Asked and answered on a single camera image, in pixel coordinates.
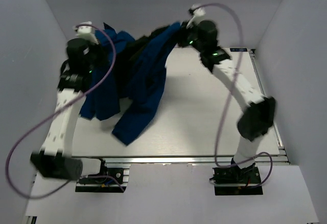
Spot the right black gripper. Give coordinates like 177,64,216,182
173,19,206,53

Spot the blue and black jacket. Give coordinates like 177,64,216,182
80,22,181,145

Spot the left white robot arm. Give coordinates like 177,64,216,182
30,37,108,183

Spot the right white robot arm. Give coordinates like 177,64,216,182
178,20,276,183

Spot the right blue corner label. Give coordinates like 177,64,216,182
229,48,248,52

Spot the white front panel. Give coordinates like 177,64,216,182
26,164,318,223

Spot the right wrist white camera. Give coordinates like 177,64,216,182
186,4,205,29

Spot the wrist white camera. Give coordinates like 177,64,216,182
74,21,98,44
186,4,205,29

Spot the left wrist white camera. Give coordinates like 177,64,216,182
74,21,98,44

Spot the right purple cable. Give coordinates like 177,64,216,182
194,3,273,188

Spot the purple cable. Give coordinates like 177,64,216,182
6,23,126,200
194,3,273,188

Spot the aluminium front rail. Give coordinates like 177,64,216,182
71,154,291,165

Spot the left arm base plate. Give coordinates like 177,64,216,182
75,159,130,193

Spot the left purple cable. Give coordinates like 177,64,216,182
6,23,126,200

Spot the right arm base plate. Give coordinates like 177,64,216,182
209,164,263,196

